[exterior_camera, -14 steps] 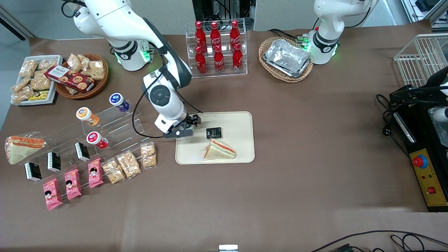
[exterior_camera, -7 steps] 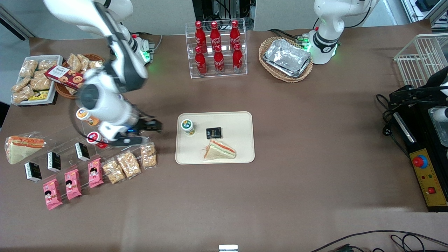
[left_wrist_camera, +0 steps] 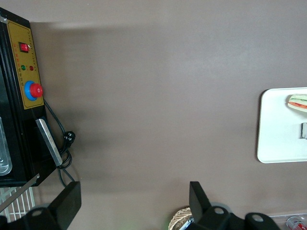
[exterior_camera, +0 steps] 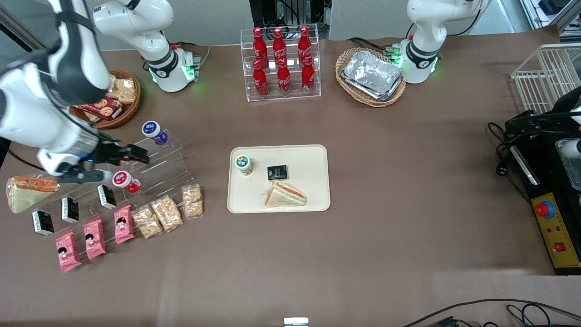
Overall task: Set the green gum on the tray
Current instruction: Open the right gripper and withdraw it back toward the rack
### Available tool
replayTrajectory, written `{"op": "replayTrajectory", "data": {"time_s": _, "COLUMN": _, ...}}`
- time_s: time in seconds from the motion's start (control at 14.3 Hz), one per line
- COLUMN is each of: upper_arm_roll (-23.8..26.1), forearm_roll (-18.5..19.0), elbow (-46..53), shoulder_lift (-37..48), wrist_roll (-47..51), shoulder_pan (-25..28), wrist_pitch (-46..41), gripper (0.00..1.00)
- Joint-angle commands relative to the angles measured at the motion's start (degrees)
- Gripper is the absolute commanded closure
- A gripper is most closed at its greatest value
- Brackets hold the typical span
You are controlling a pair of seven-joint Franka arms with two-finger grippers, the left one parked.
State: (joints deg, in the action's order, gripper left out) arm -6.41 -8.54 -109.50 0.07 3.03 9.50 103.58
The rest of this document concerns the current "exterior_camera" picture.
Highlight black base cable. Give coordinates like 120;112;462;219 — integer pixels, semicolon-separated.
347;37;395;53

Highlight clear rice cracker pack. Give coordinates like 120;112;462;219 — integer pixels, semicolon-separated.
182;184;204;219
151;195;184;233
132;205;163;239

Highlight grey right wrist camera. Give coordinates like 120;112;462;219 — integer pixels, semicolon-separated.
58;169;115;185

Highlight black yellow control box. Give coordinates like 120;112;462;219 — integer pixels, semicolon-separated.
508;136;581;276

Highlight red cookie box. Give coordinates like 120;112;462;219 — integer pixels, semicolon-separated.
79;97;123;121

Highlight clear acrylic bottle rack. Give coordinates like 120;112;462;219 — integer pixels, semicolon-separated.
241;24;321;102

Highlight black electronics cabinet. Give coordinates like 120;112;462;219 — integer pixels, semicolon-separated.
249;0;328;28

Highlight pink snack packet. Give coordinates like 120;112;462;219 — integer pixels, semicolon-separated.
114;205;135;245
55;232;82;273
84;219;107;260

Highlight red emergency stop button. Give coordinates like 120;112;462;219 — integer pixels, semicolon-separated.
535;200;555;219

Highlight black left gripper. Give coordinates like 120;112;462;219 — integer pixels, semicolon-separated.
505;109;571;137

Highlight green gum bottle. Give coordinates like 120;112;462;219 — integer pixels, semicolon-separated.
235;155;254;177

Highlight dark metal frame bar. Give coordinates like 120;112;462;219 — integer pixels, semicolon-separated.
0;7;50;50

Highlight looped black cable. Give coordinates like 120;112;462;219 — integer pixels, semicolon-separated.
506;303;552;327

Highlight aluminium frame profile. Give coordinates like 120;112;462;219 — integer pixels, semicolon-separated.
520;0;581;32

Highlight long black cable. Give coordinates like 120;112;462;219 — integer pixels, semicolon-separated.
402;298;581;327

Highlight round wicker snack basket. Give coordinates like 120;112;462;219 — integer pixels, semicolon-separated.
70;69;141;131

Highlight aluminium foil tray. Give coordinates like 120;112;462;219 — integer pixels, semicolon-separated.
341;50;404;101

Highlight clear acrylic stepped shelf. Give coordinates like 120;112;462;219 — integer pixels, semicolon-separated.
7;129;200;255

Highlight beige plastic tray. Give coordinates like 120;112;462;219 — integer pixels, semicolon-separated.
227;144;331;214

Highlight wrapped triangle sandwich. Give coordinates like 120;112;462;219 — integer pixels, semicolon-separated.
6;176;59;214
265;181;307;208

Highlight grey base cable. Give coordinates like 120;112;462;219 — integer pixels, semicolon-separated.
193;45;212;69

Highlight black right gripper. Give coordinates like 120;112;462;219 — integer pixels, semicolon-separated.
84;142;150;171

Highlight red gum bottle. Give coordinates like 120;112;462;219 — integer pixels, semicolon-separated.
112;171;141;193

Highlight white wire basket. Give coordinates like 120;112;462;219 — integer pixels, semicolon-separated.
511;43;581;114

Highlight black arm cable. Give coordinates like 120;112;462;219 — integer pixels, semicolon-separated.
5;148;46;173

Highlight purple gum bottle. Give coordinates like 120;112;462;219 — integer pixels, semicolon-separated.
142;120;169;146

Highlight black power cable with plug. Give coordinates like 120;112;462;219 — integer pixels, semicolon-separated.
487;122;532;205

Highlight oval wicker basket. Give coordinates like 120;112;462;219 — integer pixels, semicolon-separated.
335;47;407;108

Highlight red cola bottle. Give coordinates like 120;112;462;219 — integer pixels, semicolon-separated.
298;26;312;59
252;27;267;64
277;58;292;96
272;27;287;62
301;55;316;94
252;60;269;98

